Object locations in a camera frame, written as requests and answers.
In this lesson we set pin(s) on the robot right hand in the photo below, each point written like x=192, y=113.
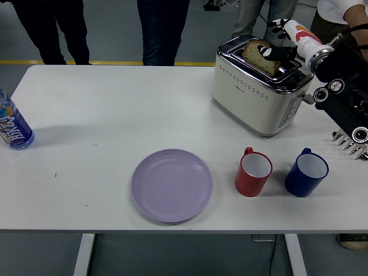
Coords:
x=302, y=34

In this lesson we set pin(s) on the slice of brown bread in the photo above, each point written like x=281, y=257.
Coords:
x=256, y=59

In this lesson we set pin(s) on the cream and chrome toaster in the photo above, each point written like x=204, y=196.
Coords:
x=244, y=100

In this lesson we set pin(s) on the person's forearm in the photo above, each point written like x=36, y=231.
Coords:
x=359, y=17

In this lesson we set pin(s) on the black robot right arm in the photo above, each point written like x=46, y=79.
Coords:
x=345, y=95

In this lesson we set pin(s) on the lilac round plate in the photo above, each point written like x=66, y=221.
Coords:
x=172, y=185

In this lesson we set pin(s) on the person in olive trousers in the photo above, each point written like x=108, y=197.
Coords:
x=330, y=11

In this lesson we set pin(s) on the person in grey trousers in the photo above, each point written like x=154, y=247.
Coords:
x=247, y=20

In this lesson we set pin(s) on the white paper sheet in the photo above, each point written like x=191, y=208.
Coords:
x=316, y=118

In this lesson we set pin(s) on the black power strip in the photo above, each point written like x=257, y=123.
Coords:
x=211, y=6

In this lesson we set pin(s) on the metal toast rack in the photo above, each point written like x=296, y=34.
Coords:
x=346, y=145

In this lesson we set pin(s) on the person in blue jeans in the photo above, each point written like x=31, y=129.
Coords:
x=161, y=31

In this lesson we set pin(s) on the blue enamel mug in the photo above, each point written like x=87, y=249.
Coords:
x=299, y=184

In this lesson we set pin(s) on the red enamel mug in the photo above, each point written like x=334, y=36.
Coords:
x=248, y=184

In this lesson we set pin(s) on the grey box under table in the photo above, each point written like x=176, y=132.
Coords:
x=263, y=238

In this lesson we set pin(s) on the black table control panel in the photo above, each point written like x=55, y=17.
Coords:
x=353, y=237

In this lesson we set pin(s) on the beige shoe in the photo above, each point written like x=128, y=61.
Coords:
x=355, y=245

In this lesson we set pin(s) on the white table leg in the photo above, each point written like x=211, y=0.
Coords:
x=296, y=256
x=84, y=256

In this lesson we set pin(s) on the person in black trousers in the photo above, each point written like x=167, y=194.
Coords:
x=57, y=31

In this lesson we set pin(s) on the blue-label plastic drink bottle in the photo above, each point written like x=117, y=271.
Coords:
x=15, y=126

